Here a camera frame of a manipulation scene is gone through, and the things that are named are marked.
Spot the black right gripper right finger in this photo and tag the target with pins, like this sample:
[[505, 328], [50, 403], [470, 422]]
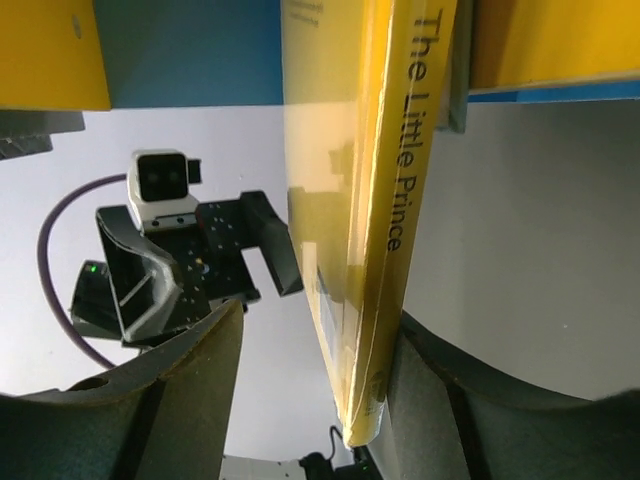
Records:
[[453, 416]]

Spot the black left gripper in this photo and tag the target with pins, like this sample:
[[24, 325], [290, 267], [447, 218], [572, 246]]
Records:
[[165, 282]]

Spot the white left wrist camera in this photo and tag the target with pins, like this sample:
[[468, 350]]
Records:
[[158, 182]]

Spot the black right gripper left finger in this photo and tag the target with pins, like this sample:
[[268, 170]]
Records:
[[161, 415]]

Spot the yellow book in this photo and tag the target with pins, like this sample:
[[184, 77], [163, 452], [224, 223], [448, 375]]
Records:
[[363, 83]]

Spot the blue bookshelf with coloured shelves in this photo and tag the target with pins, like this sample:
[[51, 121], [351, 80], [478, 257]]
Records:
[[60, 58]]

